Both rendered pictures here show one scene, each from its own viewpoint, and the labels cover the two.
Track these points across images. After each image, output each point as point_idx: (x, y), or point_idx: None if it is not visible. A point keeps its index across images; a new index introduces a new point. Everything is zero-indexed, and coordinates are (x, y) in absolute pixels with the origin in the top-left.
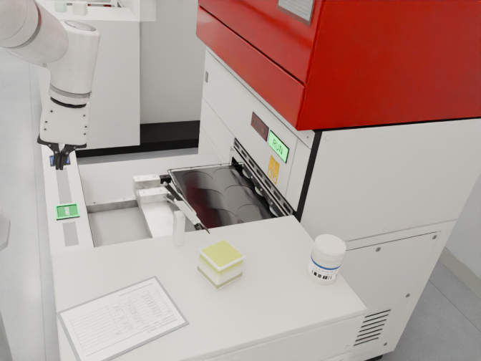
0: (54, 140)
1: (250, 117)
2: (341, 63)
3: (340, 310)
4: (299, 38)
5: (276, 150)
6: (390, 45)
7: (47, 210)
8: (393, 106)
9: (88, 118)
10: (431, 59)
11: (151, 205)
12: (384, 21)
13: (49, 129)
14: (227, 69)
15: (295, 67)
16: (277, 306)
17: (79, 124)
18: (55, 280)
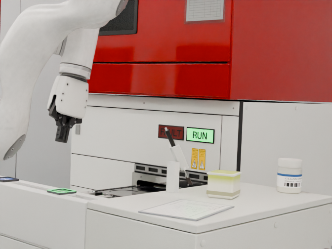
0: (65, 110)
1: (156, 131)
2: (246, 47)
3: (318, 197)
4: (215, 33)
5: (199, 139)
6: (269, 38)
7: (43, 193)
8: (277, 85)
9: (88, 93)
10: (290, 51)
11: None
12: (263, 20)
13: (64, 100)
14: (111, 107)
15: (216, 55)
16: (278, 199)
17: (83, 98)
18: (111, 206)
